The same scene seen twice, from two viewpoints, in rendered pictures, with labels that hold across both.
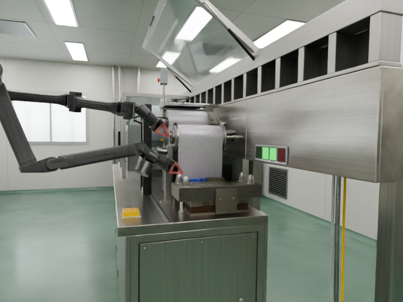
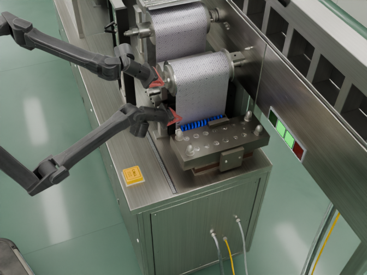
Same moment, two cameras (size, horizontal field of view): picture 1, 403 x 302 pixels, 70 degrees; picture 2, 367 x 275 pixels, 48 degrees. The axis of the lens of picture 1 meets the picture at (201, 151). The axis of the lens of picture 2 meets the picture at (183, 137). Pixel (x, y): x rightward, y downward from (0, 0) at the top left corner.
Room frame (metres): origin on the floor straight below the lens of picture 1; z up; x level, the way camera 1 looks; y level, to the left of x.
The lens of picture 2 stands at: (0.17, 0.19, 2.31)
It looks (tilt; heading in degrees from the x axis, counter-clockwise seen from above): 47 degrees down; 355
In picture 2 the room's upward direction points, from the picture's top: 1 degrees clockwise
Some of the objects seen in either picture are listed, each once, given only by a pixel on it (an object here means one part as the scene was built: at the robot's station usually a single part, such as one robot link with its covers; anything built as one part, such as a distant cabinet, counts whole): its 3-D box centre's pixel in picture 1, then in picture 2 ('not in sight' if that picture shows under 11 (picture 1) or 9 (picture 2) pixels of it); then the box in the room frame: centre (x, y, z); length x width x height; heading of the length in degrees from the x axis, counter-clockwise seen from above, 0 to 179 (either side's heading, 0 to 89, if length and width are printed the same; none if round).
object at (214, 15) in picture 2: (212, 123); (211, 16); (1.82, -0.07, 1.33); 0.07 x 0.07 x 0.07; 18
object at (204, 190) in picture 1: (216, 189); (219, 139); (1.37, -0.07, 1.00); 0.40 x 0.16 x 0.06; 108
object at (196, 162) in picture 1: (200, 165); (201, 107); (1.47, 0.00, 1.11); 0.23 x 0.01 x 0.18; 108
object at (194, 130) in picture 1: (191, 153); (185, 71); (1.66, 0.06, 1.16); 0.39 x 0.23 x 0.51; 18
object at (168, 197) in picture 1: (165, 174); (159, 111); (1.52, 0.19, 1.05); 0.06 x 0.05 x 0.31; 108
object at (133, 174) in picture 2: (131, 212); (132, 174); (1.27, 0.31, 0.91); 0.07 x 0.07 x 0.02; 18
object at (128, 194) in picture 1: (155, 180); (123, 35); (2.40, 0.39, 0.88); 2.52 x 0.66 x 0.04; 18
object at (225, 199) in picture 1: (226, 201); (231, 159); (1.29, -0.11, 0.96); 0.10 x 0.03 x 0.11; 108
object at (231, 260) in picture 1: (156, 233); (131, 90); (2.41, 0.37, 0.43); 2.52 x 0.64 x 0.86; 18
